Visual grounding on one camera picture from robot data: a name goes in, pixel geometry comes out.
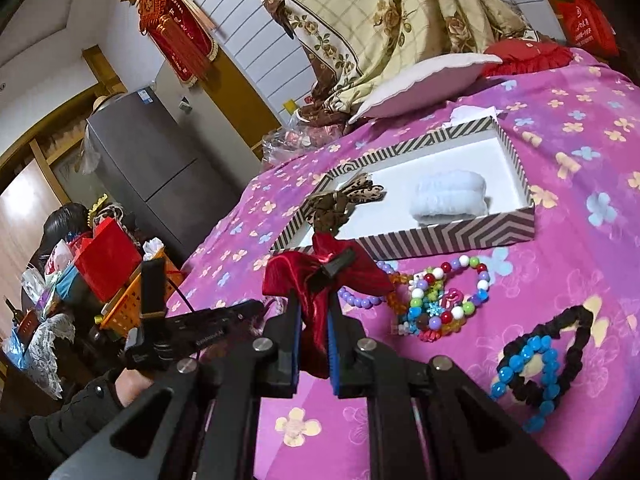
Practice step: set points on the beige floral quilt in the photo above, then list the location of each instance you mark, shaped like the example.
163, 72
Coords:
375, 10

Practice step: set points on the white paper sheet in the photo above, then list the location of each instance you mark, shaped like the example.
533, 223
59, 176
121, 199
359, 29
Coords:
465, 112

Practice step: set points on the red knot wall hanging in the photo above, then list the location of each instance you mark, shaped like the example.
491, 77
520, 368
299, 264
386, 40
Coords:
180, 35

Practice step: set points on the grey refrigerator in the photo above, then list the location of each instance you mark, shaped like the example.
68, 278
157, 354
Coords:
150, 160

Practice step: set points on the red pillow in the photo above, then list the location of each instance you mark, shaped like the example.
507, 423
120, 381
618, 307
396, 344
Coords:
530, 57

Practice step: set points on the red shopping bag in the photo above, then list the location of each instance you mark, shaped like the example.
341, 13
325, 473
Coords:
590, 20

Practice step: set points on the striped cardboard box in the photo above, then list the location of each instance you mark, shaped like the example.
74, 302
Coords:
450, 240

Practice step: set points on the orange plastic basket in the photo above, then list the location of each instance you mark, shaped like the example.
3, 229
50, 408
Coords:
125, 305

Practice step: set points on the leopard print bow hair clip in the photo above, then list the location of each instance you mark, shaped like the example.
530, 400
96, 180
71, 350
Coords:
330, 205

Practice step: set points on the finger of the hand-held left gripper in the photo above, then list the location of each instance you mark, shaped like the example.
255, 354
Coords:
215, 322

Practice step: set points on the pink floral bedsheet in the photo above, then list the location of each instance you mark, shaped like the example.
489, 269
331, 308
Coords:
575, 270

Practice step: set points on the black scrunchie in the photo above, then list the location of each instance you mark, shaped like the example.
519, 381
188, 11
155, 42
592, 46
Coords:
580, 340

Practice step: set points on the wall switch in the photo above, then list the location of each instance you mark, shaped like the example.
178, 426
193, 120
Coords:
186, 106

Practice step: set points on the red velvet bow hair clip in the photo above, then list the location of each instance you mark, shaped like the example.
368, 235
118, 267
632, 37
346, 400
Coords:
285, 270

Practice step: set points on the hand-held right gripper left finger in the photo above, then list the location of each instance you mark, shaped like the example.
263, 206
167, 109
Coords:
295, 345

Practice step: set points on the white fluffy scrunchie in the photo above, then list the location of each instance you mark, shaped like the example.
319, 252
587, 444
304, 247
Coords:
450, 197

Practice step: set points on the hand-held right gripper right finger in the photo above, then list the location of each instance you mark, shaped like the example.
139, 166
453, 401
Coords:
333, 360

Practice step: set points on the red gift bag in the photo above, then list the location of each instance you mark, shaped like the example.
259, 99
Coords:
107, 260

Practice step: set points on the pink pillow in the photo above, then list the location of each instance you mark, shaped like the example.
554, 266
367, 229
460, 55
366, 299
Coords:
415, 90

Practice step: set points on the clear plastic bag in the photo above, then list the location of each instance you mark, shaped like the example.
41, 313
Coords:
290, 142

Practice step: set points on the white lace cloth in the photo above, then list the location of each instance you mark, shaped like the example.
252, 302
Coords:
47, 355

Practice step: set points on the person's left forearm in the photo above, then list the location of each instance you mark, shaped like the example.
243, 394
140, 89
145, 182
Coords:
75, 415

